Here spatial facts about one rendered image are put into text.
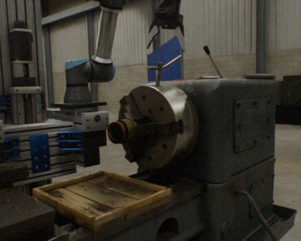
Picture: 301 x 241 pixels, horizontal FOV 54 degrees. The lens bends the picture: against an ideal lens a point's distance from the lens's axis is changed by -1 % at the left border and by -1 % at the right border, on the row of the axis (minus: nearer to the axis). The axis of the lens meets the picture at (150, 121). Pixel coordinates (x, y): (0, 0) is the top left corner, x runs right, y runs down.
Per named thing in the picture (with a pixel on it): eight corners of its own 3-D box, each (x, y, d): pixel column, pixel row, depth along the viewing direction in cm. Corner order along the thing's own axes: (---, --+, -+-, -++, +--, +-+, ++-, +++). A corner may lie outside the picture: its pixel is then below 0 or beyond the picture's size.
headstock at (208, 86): (202, 145, 183) (201, 82, 179) (280, 155, 150) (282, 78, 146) (131, 165, 141) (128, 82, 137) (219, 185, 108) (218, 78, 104)
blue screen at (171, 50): (137, 125, 999) (135, 54, 973) (161, 124, 1013) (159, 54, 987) (164, 149, 596) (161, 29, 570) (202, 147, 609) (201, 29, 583)
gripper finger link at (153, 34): (152, 49, 117) (166, 31, 114) (145, 49, 112) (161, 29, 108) (146, 44, 118) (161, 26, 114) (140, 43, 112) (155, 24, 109)
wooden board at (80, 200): (104, 179, 120) (103, 169, 120) (172, 200, 95) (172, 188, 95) (32, 200, 99) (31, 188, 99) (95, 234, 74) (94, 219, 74)
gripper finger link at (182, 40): (194, 49, 111) (183, 27, 111) (190, 48, 105) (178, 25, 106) (187, 53, 112) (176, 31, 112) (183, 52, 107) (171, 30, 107)
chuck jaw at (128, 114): (143, 123, 115) (130, 98, 118) (150, 116, 111) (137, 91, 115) (121, 126, 107) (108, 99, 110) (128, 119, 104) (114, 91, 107)
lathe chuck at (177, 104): (130, 151, 130) (136, 79, 123) (188, 176, 109) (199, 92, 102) (114, 155, 124) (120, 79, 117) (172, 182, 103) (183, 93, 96)
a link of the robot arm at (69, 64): (62, 84, 159) (60, 59, 158) (86, 83, 167) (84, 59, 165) (69, 83, 149) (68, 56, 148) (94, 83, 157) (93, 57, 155)
